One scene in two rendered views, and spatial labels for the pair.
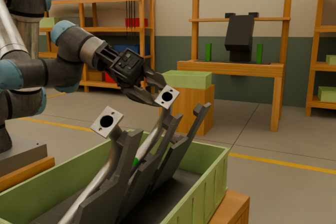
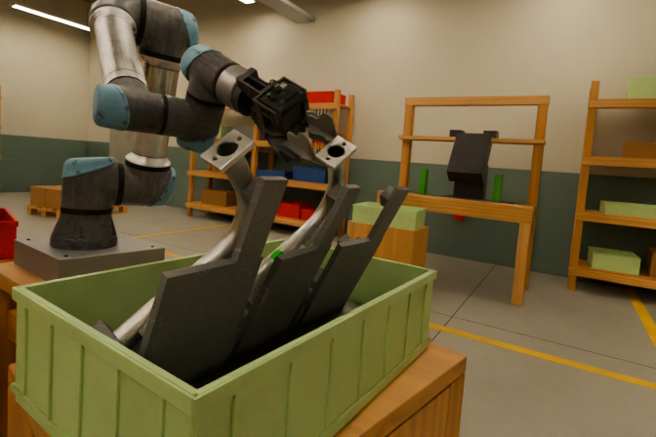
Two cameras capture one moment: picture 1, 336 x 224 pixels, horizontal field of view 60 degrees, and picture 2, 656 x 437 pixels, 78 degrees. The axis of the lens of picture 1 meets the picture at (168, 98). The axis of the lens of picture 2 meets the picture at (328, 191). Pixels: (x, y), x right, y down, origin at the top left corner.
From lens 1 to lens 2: 0.19 m
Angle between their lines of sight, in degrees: 10
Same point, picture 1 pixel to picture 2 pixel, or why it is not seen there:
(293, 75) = (548, 226)
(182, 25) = (389, 146)
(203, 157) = (393, 284)
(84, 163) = not seen: hidden behind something
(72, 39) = (208, 65)
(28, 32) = (161, 83)
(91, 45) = (233, 73)
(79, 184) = not seen: hidden behind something
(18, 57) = (130, 84)
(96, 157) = not seen: hidden behind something
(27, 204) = (105, 307)
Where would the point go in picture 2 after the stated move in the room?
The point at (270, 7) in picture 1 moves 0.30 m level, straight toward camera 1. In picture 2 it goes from (516, 128) to (516, 125)
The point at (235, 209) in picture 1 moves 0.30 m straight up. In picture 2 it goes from (440, 370) to (455, 216)
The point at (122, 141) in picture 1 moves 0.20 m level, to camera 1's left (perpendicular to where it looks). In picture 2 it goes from (251, 190) to (102, 178)
